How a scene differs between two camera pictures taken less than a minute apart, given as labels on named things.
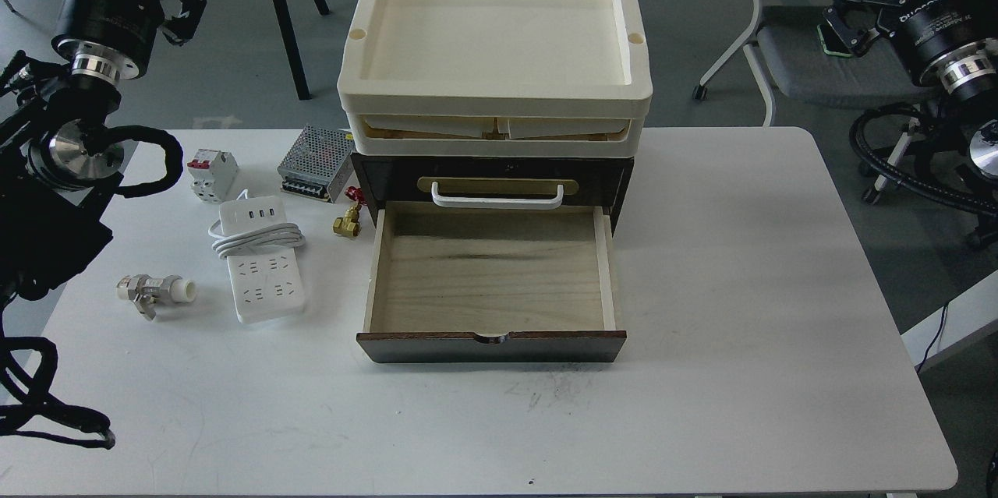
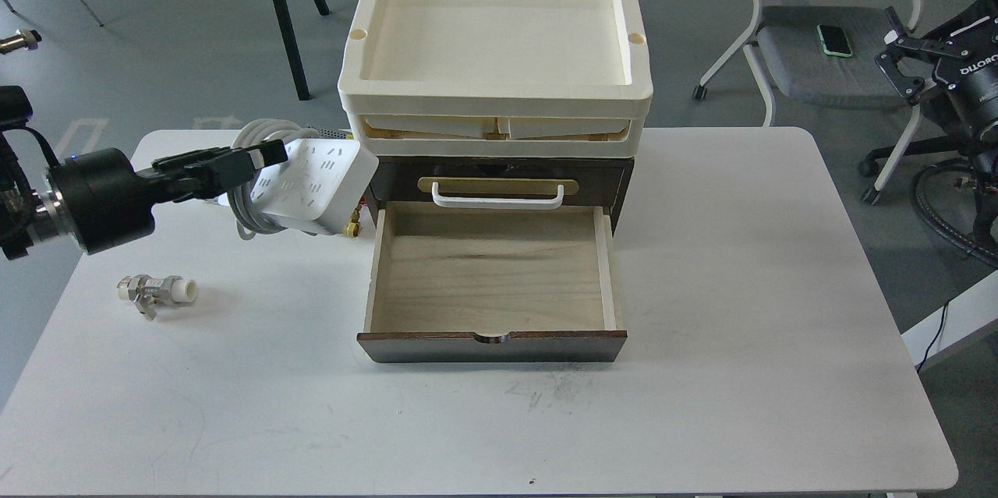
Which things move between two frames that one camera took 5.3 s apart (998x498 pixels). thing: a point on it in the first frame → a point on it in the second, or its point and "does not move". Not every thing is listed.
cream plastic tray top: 495,39 does not move
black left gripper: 112,15 → 100,202
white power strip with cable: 254,234 → 305,193
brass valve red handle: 349,224 does not move
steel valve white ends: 145,291 does not move
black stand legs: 291,46 does not move
